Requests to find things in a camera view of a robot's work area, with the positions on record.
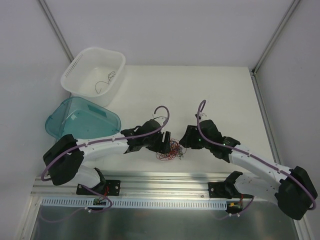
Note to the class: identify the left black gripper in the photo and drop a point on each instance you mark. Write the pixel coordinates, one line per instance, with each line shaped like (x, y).
(161, 143)

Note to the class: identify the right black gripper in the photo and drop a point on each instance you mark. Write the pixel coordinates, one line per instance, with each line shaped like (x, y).
(189, 138)

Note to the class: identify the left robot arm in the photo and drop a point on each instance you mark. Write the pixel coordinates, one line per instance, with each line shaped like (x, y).
(65, 160)

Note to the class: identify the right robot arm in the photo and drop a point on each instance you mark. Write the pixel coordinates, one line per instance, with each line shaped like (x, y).
(291, 189)

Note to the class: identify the teal transparent plastic bin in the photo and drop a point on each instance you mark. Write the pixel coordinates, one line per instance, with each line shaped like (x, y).
(83, 119)

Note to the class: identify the white plastic basket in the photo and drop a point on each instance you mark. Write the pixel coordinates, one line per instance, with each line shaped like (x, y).
(96, 74)

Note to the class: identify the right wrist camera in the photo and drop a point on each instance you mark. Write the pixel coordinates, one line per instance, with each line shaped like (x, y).
(201, 116)

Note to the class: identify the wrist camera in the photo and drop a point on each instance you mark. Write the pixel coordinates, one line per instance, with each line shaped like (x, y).
(201, 116)
(161, 119)

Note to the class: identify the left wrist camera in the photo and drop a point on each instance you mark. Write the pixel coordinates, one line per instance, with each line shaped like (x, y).
(161, 119)

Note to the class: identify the aluminium rail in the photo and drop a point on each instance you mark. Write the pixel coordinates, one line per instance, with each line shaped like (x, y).
(143, 185)

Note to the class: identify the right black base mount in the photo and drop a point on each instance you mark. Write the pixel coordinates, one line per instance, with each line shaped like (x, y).
(219, 190)

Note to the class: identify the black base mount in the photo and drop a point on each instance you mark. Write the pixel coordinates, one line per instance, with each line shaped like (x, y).
(219, 190)
(108, 187)

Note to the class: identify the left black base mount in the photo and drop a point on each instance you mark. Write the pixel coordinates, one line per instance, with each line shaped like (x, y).
(108, 187)

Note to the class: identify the right aluminium frame post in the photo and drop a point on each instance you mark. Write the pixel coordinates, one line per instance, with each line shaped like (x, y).
(276, 34)

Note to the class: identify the aluminium frame post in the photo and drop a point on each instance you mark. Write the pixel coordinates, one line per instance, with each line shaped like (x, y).
(57, 31)
(276, 34)

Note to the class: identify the left aluminium frame post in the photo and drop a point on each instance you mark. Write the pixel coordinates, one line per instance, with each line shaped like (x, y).
(57, 31)

